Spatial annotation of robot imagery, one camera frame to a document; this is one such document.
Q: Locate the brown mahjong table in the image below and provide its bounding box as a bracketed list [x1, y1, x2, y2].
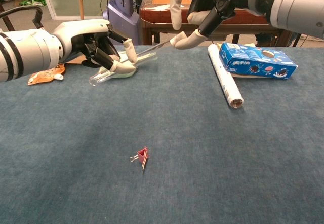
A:
[139, 0, 304, 48]

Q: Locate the white plastic basket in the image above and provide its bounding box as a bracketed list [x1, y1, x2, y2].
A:
[300, 33, 324, 42]

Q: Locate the wooden pole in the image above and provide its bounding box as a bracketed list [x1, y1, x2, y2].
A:
[77, 0, 86, 21]

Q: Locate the dark brown table leg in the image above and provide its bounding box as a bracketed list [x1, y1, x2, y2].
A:
[0, 3, 16, 32]

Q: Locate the blue felt table cover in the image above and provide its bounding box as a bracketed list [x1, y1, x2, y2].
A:
[0, 43, 324, 224]

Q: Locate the blue Oreo cookie box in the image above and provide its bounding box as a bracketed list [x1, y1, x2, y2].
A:
[219, 42, 298, 81]

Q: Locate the green dustpan brush set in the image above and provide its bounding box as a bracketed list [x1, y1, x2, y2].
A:
[98, 51, 158, 79]

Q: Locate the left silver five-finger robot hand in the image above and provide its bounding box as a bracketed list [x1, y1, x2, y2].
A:
[52, 18, 139, 76]

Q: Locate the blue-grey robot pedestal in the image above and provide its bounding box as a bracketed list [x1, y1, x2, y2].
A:
[102, 0, 140, 46]

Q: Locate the red binder clip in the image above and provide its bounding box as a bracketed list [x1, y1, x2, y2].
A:
[130, 146, 149, 171]

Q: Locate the green bag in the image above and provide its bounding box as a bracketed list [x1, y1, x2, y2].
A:
[19, 0, 48, 8]

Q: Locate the clear plastic tube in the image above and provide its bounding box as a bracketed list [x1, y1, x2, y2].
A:
[89, 39, 174, 87]

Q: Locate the white paper roll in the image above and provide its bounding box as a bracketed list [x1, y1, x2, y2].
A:
[207, 44, 244, 109]

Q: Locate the orange spout pouch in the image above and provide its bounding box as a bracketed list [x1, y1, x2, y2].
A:
[27, 63, 66, 86]

